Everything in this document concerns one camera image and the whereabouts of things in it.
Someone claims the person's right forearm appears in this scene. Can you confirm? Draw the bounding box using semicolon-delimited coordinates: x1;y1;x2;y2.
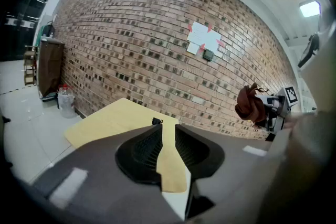
285;110;320;132

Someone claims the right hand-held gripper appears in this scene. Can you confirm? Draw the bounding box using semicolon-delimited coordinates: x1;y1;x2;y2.
256;86;300;134

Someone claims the large white taped paper sheet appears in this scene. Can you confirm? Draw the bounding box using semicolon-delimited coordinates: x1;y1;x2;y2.
186;20;222;52

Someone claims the dark brown cabinet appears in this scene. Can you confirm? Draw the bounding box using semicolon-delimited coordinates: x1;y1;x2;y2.
38;38;66;100

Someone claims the person's beige shirt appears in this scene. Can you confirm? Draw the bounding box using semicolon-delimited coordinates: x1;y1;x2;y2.
259;22;336;224

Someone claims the brown cloth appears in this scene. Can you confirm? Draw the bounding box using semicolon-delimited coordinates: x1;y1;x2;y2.
234;82;270;125

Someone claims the small white paper sheet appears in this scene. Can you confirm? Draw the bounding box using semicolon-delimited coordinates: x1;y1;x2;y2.
186;41;199;55

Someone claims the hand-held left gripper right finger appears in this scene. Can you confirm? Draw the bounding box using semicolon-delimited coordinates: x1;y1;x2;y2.
174;124;226;181

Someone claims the black wall panel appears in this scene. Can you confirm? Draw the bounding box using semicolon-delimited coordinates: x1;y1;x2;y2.
202;49;215;62

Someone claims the green container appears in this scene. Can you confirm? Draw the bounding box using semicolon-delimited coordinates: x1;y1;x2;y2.
39;24;55;40

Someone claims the black glass door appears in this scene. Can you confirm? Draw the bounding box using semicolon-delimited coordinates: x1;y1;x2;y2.
0;0;57;62

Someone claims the low wooden shelf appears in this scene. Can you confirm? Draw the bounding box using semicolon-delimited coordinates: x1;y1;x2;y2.
23;44;40;87

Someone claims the square ceiling light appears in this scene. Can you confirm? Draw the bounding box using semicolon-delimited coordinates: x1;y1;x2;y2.
299;0;321;18

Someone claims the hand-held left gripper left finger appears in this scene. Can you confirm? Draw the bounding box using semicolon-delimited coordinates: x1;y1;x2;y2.
114;124;164;191

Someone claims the clear plastic bag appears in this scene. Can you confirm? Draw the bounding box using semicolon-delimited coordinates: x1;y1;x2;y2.
57;83;76;119

